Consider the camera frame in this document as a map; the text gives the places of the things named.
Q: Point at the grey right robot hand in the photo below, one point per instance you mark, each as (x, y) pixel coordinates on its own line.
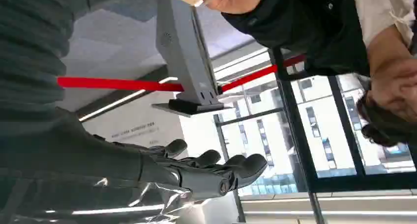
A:
(97, 164)

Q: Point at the ceiling light strip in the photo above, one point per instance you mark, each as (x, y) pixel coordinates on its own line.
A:
(123, 99)

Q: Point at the red barrier belt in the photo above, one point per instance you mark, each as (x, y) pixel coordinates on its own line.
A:
(117, 84)

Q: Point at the ribbed grey right arm sleeve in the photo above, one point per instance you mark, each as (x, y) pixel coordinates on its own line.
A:
(31, 53)

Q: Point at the person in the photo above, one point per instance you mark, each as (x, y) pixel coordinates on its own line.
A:
(312, 27)

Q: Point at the black window frame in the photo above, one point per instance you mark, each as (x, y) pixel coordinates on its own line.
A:
(293, 125)

